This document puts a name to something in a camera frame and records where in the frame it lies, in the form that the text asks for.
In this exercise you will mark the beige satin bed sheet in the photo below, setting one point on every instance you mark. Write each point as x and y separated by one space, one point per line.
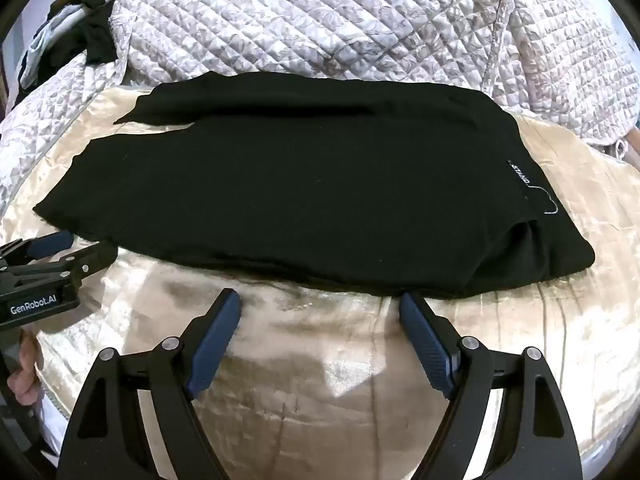
300 340

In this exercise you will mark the person's left hand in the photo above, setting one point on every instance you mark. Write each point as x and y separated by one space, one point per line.
25 365

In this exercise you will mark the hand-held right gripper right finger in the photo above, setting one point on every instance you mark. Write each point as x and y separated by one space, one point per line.
425 345

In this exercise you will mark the black pants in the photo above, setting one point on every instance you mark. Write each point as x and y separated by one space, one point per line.
300 185

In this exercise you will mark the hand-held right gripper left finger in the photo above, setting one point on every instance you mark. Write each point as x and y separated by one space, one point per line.
215 345

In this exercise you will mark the quilted floral bedspread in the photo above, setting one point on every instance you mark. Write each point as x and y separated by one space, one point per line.
300 10

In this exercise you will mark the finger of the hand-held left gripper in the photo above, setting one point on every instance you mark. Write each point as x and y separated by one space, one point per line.
50 243
82 262

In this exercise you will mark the white and blue cloth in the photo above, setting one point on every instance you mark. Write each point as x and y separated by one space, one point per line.
45 35

